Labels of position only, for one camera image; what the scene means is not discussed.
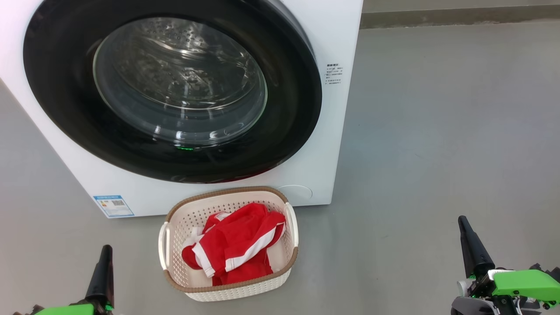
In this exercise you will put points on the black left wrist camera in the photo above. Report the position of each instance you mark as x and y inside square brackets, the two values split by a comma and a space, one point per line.
[26, 311]

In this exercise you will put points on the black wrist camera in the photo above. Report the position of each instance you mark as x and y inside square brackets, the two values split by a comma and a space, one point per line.
[26, 311]
[556, 272]

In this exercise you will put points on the round white filter cover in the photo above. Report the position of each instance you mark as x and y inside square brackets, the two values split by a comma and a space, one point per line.
[297, 192]

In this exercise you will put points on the round glass washer door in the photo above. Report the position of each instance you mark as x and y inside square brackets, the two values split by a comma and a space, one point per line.
[57, 87]

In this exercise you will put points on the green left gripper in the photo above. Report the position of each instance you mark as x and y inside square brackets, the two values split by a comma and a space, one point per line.
[70, 310]

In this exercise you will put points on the cream perforated basket brown rim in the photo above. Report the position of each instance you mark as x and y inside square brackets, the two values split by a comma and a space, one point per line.
[188, 214]

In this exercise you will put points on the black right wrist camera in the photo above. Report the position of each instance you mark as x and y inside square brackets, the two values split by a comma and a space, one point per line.
[556, 272]

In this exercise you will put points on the red and white garment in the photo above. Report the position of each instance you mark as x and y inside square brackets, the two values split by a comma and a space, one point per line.
[240, 236]

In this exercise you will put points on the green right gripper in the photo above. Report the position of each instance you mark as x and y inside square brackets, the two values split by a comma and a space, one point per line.
[525, 284]

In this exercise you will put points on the white front-load washing machine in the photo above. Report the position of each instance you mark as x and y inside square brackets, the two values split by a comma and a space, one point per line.
[337, 35]

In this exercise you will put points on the blue energy label sticker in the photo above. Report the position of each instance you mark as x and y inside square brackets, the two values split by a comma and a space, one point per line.
[113, 206]

